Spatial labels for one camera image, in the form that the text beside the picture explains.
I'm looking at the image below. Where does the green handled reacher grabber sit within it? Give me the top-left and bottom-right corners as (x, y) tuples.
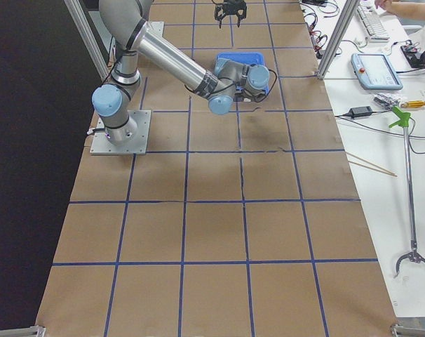
(389, 106), (425, 277)

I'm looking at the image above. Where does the wooden chopsticks pair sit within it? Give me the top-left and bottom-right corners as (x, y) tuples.
(346, 152), (397, 177)

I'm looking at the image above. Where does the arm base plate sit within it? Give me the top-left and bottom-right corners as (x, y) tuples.
(90, 110), (152, 155)

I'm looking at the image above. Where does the aluminium frame post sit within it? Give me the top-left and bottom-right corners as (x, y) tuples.
(316, 0), (359, 80)

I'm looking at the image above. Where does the blue plastic tray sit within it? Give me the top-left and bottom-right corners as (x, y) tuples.
(213, 52), (270, 97)

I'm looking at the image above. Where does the black power brick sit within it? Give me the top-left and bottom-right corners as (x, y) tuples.
(349, 106), (373, 119)

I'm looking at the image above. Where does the teach pendant tablet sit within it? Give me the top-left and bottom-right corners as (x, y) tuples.
(351, 53), (403, 91)

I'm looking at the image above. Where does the person hand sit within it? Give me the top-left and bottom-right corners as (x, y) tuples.
(375, 0), (394, 11)

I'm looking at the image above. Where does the white keyboard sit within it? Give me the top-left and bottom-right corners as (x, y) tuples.
(356, 2), (390, 43)

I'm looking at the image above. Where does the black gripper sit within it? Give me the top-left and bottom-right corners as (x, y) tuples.
(234, 86), (265, 103)
(214, 0), (247, 29)

